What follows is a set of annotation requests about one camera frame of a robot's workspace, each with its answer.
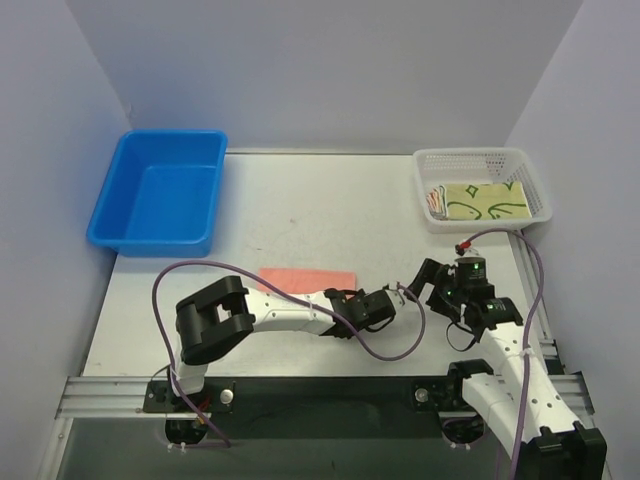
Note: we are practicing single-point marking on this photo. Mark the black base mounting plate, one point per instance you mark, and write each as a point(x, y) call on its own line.
point(316, 408)

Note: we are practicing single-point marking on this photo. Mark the yellow patterned towel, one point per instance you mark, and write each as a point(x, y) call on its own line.
point(442, 202)

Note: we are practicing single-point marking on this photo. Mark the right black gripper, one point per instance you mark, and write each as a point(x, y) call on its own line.
point(439, 288)

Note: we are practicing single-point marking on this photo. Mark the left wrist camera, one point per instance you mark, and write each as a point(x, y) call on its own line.
point(396, 295)

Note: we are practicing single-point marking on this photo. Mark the pink towel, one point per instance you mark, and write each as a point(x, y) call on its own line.
point(306, 281)

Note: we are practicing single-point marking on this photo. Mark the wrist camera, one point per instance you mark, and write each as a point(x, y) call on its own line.
point(470, 267)
point(396, 295)

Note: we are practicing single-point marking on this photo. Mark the white perforated plastic basket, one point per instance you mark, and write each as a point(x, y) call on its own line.
point(433, 167)

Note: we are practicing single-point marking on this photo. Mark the cream green patterned towel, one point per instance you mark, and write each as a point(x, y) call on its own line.
point(497, 201)

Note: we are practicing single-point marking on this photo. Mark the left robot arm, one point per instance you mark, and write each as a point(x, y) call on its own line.
point(214, 320)

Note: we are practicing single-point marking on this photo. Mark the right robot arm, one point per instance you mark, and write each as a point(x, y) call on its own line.
point(508, 386)

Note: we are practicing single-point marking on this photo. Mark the orange lion print towel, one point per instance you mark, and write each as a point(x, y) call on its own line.
point(432, 203)

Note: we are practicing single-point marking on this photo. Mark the blue plastic bin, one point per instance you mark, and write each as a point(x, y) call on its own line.
point(160, 195)

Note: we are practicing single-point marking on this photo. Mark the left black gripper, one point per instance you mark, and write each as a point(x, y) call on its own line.
point(388, 304)

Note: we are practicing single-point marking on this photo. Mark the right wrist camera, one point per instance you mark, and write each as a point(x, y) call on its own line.
point(470, 267)

